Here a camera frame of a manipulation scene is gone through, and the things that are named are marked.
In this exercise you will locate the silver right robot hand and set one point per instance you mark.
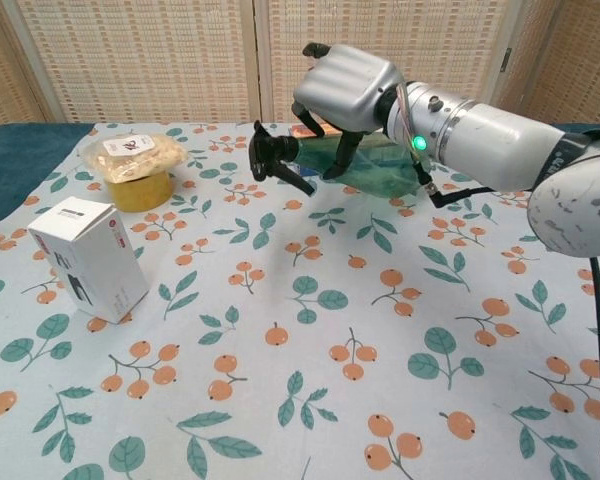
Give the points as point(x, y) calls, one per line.
point(345, 90)

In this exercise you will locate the green plastic spray bottle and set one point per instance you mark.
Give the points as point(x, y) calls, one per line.
point(375, 172)

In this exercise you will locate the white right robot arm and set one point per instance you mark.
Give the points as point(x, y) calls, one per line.
point(505, 150)

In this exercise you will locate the orange and blue snack box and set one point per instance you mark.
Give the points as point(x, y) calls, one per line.
point(312, 132)

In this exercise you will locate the woven bamboo folding screen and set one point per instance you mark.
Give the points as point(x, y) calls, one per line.
point(180, 60)

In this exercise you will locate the clear bag of snacks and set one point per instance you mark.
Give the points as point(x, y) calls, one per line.
point(130, 155)

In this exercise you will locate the floral fruit print tablecloth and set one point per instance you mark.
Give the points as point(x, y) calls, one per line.
point(300, 350)

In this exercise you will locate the white cardboard box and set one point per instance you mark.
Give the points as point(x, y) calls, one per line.
point(92, 260)

